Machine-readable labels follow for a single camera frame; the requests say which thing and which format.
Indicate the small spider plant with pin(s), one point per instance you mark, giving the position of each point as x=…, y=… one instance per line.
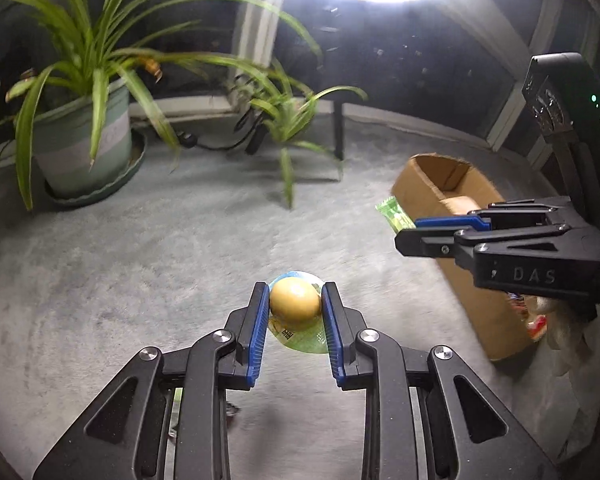
x=285, y=115

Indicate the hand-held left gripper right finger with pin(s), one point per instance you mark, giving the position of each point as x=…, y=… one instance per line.
x=332, y=340

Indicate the cardboard box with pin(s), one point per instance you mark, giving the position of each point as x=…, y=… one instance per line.
x=485, y=300

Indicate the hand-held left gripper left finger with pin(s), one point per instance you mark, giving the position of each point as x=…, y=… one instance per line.
x=257, y=340

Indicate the person's right hand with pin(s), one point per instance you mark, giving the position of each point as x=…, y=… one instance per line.
x=565, y=335

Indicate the black power plug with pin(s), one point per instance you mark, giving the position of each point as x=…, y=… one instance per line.
x=186, y=140

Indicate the green pot saucer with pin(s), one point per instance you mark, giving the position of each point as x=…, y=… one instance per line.
x=130, y=170

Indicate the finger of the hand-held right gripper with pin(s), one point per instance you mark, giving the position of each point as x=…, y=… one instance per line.
x=430, y=242
x=445, y=222

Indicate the pale green plant pot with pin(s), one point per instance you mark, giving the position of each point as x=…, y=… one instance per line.
x=75, y=150

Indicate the large spider plant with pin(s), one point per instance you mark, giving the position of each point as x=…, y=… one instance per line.
x=95, y=60

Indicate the clear red snack packet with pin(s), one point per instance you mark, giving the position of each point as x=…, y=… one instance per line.
x=536, y=327

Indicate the black tripod stand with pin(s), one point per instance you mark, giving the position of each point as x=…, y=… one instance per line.
x=338, y=130

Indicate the light green snack packet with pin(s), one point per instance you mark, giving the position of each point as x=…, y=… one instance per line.
x=394, y=215

